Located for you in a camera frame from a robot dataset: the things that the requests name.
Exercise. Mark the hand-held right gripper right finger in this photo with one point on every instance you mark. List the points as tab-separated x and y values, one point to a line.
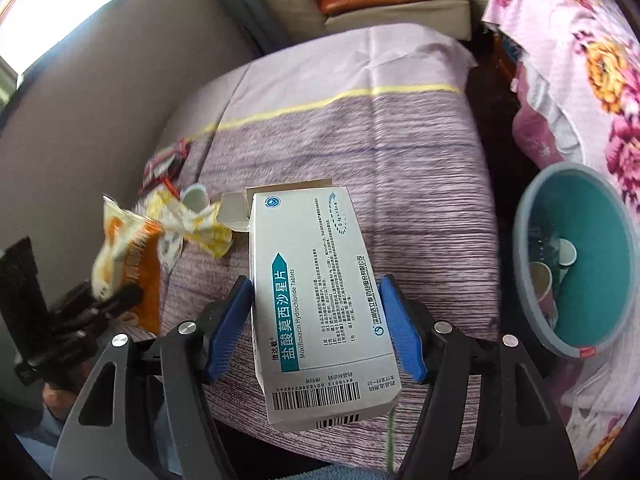
402	330

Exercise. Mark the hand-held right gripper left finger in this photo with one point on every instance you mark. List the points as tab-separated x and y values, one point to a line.
227	330

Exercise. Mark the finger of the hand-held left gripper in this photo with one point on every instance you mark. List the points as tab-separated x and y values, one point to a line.
80	294
115	302

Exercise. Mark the orange snack packet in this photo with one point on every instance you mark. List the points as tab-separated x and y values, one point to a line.
140	260

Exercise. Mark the white medicine box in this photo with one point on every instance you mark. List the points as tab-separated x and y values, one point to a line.
310	285

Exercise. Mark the yellow snack wrapper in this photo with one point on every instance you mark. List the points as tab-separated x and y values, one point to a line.
200	225

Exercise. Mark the pink paper cup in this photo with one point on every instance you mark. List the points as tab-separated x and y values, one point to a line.
542	285

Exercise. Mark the dark red snack wrapper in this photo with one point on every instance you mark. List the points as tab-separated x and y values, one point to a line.
162	162

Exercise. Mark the teal plastic bucket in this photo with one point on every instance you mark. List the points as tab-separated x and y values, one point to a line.
595	285

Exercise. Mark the person's jeans leg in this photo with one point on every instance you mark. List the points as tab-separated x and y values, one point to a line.
45	430

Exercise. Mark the blue cloth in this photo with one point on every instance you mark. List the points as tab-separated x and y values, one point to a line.
340	474

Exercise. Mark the table with striped cloth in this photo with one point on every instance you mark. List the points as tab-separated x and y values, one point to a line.
400	160

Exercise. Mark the pink blanket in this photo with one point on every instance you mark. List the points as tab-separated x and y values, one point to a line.
535	135

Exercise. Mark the window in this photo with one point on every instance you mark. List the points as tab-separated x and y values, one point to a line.
75	10

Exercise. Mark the grey-blue curtain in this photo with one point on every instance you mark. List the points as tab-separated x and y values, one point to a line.
235	10

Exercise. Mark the cream sofa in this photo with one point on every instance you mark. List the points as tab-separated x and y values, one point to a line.
290	0

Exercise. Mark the pink floral bed sheet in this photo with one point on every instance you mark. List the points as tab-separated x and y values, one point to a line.
575	35

